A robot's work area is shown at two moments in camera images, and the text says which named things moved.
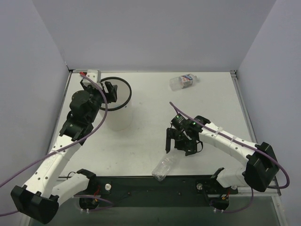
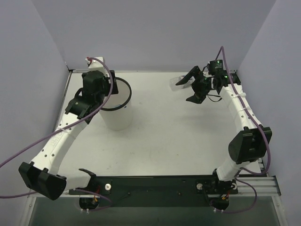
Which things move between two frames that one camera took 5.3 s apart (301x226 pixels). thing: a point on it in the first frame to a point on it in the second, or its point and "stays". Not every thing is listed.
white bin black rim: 120,113 stays
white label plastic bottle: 183,81 stays
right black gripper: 179,141 to 198,86
